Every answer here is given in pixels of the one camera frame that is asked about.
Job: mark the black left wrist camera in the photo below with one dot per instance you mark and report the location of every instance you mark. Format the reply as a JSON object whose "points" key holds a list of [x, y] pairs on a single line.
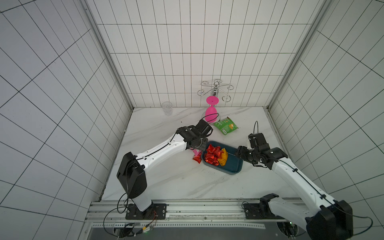
{"points": [[204, 128]]}

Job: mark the pink wine glass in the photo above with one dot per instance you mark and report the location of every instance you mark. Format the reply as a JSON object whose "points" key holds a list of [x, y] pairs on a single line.
{"points": [[211, 114]]}

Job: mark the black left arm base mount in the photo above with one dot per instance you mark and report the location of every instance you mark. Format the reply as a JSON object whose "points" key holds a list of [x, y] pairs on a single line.
{"points": [[153, 212]]}

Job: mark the aluminium rail frame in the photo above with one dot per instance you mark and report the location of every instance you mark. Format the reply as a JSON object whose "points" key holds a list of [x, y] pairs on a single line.
{"points": [[181, 213]]}

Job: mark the green chips bag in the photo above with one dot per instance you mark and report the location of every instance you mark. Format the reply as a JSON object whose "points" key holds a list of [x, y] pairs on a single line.
{"points": [[226, 126]]}

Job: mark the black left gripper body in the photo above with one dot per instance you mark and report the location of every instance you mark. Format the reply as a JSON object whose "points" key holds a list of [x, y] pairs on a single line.
{"points": [[201, 145]]}

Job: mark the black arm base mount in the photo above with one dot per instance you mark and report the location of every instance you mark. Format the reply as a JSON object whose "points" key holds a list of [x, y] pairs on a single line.
{"points": [[261, 210]]}

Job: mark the red tea bag top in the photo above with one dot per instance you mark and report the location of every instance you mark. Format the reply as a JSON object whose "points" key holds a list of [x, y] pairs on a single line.
{"points": [[211, 159]]}

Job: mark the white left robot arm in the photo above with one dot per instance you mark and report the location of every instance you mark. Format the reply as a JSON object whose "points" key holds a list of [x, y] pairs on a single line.
{"points": [[133, 169]]}

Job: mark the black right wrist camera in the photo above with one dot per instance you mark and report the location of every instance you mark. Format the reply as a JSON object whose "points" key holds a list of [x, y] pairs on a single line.
{"points": [[258, 142]]}

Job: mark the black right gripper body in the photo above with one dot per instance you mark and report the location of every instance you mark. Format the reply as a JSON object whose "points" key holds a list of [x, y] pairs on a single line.
{"points": [[243, 153]]}

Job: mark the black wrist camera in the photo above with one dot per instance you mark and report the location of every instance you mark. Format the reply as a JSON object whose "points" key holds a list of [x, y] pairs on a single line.
{"points": [[258, 142], [204, 128]]}

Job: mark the clear glass cup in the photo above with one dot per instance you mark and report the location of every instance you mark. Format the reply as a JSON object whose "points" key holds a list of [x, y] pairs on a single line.
{"points": [[167, 108]]}

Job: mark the teal storage box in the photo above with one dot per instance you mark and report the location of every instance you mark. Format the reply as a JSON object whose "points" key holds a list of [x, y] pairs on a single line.
{"points": [[233, 164]]}

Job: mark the electronics board with wires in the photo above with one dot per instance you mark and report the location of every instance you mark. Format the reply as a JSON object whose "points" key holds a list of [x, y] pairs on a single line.
{"points": [[128, 229]]}

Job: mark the red tea bag lone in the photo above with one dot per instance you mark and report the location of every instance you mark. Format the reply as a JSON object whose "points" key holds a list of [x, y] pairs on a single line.
{"points": [[216, 152]]}

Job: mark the red tea bag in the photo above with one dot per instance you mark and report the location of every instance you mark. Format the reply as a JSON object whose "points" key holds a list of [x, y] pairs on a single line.
{"points": [[209, 149], [211, 159], [197, 159]]}

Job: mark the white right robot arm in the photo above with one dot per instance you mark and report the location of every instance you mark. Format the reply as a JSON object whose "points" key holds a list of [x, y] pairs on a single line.
{"points": [[323, 217]]}

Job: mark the yellow tea bag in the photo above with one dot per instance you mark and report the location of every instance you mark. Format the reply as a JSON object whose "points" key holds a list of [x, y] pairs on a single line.
{"points": [[223, 157]]}

